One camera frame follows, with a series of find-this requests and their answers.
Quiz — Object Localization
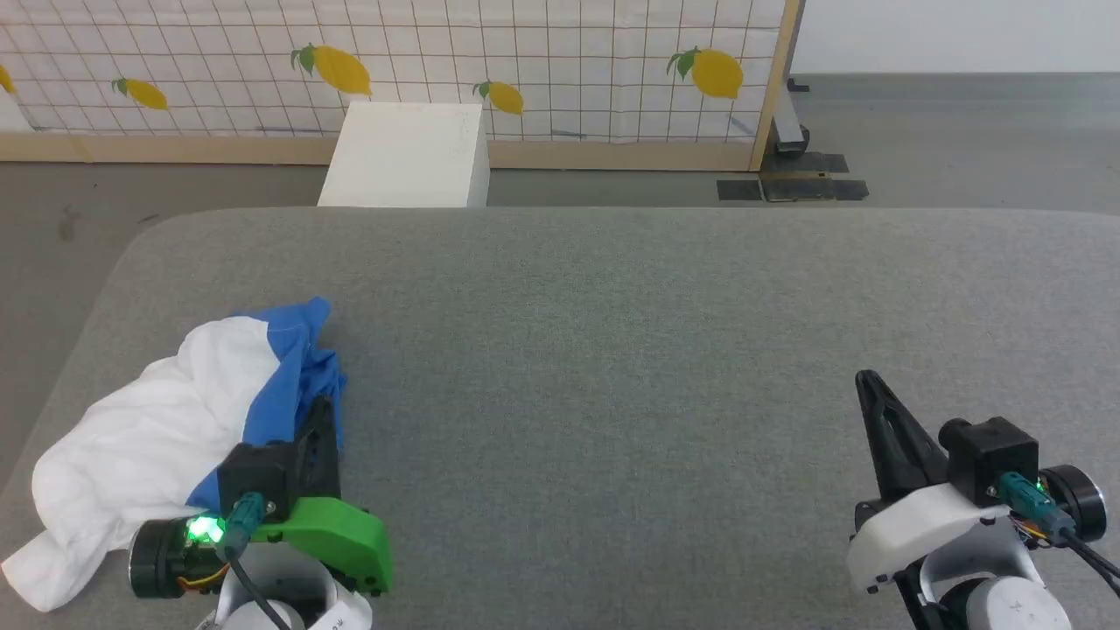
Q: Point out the white box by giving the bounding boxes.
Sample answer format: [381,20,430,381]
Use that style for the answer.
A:
[317,101,491,209]

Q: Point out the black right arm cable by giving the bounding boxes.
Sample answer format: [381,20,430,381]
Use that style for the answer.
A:
[999,472,1120,598]

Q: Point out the grey metal partition stand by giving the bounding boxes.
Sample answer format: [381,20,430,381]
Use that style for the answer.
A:
[768,77,812,159]

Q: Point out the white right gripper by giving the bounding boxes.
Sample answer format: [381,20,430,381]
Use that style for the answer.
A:
[846,368,1009,596]

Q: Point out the white and blue shirt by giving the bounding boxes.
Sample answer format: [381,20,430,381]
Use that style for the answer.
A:
[2,297,348,613]

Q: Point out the lemon print partition panel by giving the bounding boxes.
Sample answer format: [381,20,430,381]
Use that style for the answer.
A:
[0,0,803,172]

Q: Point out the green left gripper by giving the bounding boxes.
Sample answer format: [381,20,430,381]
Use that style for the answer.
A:
[252,397,396,598]

